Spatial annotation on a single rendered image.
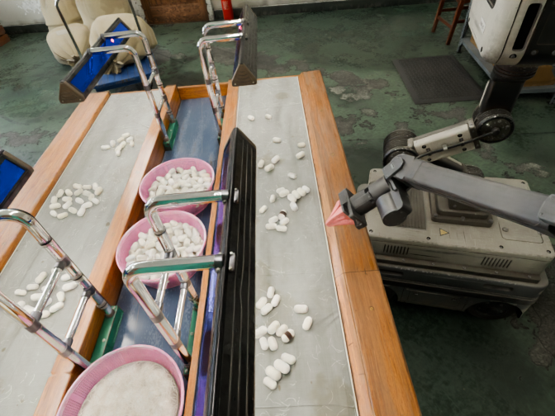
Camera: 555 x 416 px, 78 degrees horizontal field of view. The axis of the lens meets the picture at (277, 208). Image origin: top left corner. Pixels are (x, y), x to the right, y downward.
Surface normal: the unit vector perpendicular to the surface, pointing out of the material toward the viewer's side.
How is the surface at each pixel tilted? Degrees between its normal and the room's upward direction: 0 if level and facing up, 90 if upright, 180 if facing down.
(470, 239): 0
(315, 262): 0
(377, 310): 0
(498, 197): 51
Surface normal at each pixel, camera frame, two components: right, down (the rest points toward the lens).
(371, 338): -0.08, -0.70
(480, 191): -0.82, -0.32
